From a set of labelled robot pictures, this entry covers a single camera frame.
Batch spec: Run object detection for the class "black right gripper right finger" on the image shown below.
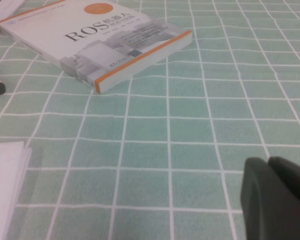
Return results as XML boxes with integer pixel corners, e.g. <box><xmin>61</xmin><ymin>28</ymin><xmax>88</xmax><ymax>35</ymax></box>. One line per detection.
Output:
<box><xmin>267</xmin><ymin>156</ymin><xmax>300</xmax><ymax>240</ymax></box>

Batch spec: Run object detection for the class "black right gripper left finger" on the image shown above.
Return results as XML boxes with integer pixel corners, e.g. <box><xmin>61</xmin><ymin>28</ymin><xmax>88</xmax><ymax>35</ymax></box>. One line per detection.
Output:
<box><xmin>240</xmin><ymin>156</ymin><xmax>281</xmax><ymax>240</ymax></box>

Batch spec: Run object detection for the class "green checkered tablecloth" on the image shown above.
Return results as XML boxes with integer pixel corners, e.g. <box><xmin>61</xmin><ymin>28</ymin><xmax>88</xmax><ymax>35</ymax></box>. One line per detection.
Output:
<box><xmin>0</xmin><ymin>0</ymin><xmax>300</xmax><ymax>240</ymax></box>

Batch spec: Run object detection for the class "white ROS robot book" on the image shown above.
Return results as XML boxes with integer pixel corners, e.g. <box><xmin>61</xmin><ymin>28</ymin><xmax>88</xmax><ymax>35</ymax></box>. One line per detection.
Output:
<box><xmin>0</xmin><ymin>0</ymin><xmax>193</xmax><ymax>95</ymax></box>

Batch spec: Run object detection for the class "AgileX brochure with black square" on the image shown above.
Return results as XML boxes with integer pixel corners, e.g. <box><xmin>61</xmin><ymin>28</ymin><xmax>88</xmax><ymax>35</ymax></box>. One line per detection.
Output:
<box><xmin>0</xmin><ymin>140</ymin><xmax>32</xmax><ymax>240</ymax></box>

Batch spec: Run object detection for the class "brochure with office photo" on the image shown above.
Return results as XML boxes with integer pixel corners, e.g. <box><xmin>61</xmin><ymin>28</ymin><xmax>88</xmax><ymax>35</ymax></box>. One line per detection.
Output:
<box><xmin>0</xmin><ymin>0</ymin><xmax>26</xmax><ymax>27</ymax></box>

